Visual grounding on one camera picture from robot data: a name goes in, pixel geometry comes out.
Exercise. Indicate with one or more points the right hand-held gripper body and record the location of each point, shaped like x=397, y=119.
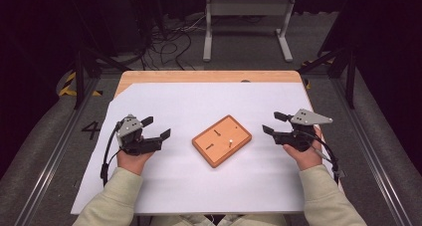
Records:
x=307, y=117

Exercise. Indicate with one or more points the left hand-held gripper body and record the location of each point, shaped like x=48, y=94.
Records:
x=130, y=128

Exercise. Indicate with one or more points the wooden photo frame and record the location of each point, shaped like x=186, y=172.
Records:
x=223, y=129

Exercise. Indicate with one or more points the person's left hand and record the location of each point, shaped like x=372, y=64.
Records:
x=132, y=163

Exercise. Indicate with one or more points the person's right hand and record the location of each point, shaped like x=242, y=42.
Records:
x=308, y=159

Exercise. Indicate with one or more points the yellow black hazard tape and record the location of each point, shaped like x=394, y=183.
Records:
x=308, y=85
x=66, y=92

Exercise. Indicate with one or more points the black metal stand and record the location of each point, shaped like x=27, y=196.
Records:
x=79, y=86
x=350, y=86

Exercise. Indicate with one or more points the white paper sheet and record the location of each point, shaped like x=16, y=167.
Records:
x=185, y=186

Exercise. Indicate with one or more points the person's left leg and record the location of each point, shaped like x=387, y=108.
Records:
x=185, y=221

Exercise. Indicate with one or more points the person's leg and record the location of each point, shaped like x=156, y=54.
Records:
x=252, y=221
x=185, y=221

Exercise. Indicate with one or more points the person's right leg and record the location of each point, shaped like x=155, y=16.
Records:
x=252, y=221

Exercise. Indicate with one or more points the white metal stand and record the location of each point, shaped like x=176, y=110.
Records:
x=249, y=7

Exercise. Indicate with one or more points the aluminium floor rail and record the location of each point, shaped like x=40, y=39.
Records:
x=44, y=182
x=384, y=182

